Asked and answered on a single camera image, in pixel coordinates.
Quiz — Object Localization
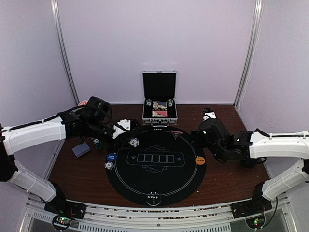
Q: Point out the blue small blind button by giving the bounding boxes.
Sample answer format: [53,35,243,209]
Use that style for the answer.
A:
[106,153,117,162]

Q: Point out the blue white chips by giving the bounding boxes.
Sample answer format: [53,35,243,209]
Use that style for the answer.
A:
[104,161,114,170]

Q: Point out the orange big blind button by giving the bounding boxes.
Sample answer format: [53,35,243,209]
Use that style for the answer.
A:
[195,156,206,165]

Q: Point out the red black triangle marker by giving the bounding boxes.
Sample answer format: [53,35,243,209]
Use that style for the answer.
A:
[171,130,183,140]

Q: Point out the clear round dealer button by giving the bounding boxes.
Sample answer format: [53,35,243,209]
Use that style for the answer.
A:
[146,191,161,206]

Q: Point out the blue white 10 chip stack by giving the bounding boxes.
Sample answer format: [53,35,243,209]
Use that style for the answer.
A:
[129,138,139,147]

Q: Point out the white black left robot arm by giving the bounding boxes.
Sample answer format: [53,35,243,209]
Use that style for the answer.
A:
[0,96,142,215]

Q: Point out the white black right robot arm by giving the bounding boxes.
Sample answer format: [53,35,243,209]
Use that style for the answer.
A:
[191,117,309,214]

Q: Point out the green blue chip stack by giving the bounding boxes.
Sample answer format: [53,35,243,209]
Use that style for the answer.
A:
[92,138,103,149]

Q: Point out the grey blue card deck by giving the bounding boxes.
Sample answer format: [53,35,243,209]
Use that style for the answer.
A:
[72,142,91,158]

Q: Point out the round black poker mat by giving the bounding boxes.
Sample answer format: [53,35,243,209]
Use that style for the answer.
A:
[105,125,206,207]

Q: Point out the red card box in case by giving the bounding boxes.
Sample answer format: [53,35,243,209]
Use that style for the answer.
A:
[152,111,168,117]

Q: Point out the left chip stack in case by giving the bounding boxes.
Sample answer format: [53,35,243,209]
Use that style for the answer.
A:
[145,99,153,107]

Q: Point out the chip stack in case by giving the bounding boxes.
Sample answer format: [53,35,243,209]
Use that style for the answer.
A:
[167,99,174,107]
[145,99,153,107]

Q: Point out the blue card box in case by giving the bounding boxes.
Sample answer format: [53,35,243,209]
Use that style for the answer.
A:
[153,101,167,109]

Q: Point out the right chip stack in case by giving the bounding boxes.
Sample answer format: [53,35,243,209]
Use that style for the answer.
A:
[167,99,174,107]

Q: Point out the red white patterned bowl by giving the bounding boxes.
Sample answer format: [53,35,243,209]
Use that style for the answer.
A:
[78,100,88,106]

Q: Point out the aluminium poker case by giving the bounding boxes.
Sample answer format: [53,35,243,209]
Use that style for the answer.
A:
[142,70,178,127]

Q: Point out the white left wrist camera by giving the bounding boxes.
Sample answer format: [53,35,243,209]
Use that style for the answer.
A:
[112,119,131,139]

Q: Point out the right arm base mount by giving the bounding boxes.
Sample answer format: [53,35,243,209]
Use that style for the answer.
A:
[231,182,272,218]

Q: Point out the aluminium front rail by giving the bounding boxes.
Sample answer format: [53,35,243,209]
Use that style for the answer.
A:
[24,190,293,232]

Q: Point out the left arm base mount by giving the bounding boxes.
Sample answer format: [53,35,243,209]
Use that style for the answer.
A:
[42,183,86,219]

